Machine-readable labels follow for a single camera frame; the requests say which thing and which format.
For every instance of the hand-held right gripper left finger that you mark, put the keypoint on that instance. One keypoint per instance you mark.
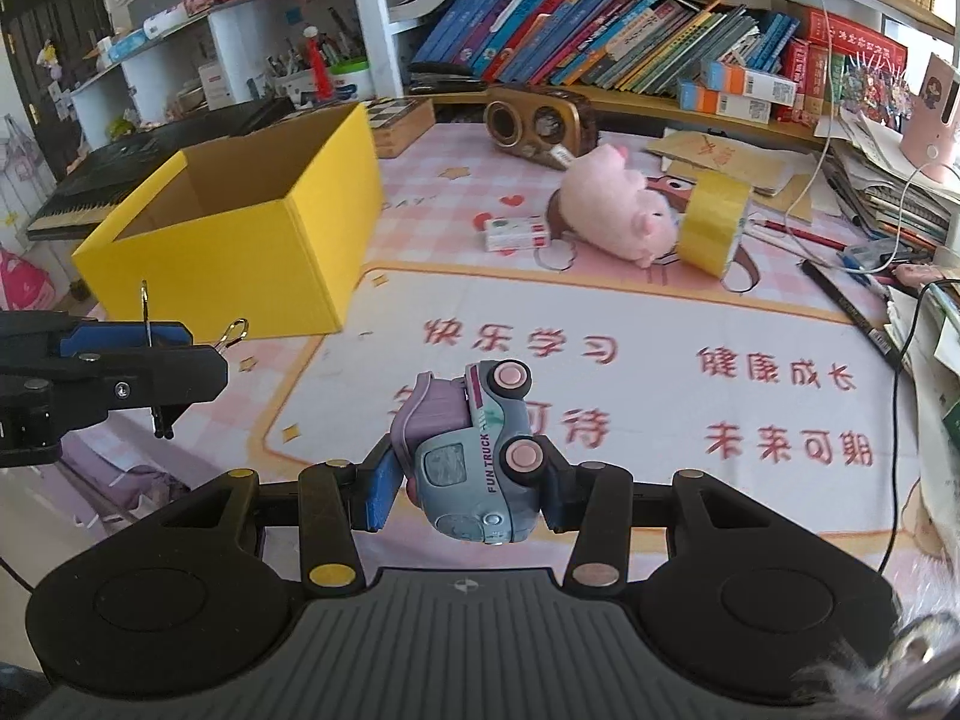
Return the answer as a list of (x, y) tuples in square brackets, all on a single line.
[(384, 491)]

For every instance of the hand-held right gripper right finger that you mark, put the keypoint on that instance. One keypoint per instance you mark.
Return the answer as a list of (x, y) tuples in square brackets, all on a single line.
[(559, 499)]

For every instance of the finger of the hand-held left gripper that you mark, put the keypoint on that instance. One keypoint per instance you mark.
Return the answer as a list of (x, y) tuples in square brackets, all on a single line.
[(150, 379), (112, 334)]

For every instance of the black binder clip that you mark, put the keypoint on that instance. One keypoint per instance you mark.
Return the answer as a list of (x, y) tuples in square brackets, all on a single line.
[(163, 420)]

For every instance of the blue grey toy truck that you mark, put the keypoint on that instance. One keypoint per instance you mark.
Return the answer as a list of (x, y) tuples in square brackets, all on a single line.
[(465, 465)]

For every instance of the yellow cardboard box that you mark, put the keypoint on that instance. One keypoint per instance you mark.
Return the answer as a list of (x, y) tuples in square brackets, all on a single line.
[(247, 270)]

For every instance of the pink plush pig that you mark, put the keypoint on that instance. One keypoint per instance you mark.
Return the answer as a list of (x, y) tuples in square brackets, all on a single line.
[(607, 202)]

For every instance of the pink checked desktop mat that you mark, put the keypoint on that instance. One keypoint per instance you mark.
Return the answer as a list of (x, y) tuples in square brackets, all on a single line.
[(645, 300)]

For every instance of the pink bag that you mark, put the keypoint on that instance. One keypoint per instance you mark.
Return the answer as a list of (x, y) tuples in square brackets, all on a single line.
[(26, 285)]

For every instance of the purple cloth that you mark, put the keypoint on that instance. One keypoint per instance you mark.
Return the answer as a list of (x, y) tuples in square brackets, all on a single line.
[(135, 480)]

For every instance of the black electronic keyboard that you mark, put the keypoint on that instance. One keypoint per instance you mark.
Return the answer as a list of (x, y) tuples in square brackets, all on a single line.
[(112, 180)]

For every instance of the small white green carton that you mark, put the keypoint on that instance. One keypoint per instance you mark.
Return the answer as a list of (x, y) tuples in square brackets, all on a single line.
[(517, 234)]

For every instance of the yellow tape roll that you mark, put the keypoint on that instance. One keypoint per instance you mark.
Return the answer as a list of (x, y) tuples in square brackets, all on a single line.
[(712, 240)]

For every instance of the pen holder cup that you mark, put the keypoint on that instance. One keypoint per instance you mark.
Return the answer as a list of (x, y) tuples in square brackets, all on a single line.
[(289, 82)]

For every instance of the white shelf unit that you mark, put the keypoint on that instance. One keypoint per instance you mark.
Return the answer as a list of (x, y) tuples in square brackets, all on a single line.
[(225, 37)]

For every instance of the dark wooden door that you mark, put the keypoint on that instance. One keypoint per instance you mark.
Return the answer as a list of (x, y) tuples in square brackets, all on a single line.
[(45, 15)]

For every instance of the red bottle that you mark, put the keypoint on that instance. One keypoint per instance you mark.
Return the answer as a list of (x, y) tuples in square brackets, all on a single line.
[(319, 67)]

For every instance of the black pen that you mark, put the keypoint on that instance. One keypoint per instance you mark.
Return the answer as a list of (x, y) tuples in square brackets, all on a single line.
[(847, 311)]

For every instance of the green lid jar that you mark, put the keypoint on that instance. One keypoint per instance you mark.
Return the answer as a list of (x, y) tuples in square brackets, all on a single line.
[(351, 81)]

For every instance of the red pencil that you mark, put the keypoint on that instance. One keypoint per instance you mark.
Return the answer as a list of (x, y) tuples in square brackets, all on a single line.
[(795, 234)]

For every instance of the wooden chessboard box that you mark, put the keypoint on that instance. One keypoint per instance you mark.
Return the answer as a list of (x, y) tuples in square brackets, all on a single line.
[(401, 127)]

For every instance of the brown wooden radio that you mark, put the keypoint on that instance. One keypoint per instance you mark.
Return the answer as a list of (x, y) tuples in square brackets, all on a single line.
[(540, 124)]

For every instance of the blue white pen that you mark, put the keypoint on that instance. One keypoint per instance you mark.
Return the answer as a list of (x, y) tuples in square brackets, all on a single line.
[(870, 270)]

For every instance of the desk bookshelf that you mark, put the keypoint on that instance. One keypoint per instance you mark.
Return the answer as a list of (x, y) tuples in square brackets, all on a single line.
[(637, 111)]

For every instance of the black stapler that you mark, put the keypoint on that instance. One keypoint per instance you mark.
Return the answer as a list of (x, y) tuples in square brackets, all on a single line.
[(442, 82)]

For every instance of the row of books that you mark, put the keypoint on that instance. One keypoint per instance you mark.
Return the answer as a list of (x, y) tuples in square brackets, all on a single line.
[(585, 30)]

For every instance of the red book set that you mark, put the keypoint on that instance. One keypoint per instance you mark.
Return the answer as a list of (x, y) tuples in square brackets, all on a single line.
[(810, 82)]

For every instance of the colourful sticker pack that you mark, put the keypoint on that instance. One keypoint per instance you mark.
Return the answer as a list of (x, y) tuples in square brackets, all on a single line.
[(877, 90)]

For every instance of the pink cylindrical device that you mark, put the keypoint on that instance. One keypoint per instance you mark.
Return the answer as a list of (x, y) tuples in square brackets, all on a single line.
[(934, 112)]

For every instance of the red printed box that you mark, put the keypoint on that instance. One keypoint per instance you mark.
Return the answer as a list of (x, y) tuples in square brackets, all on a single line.
[(855, 37)]

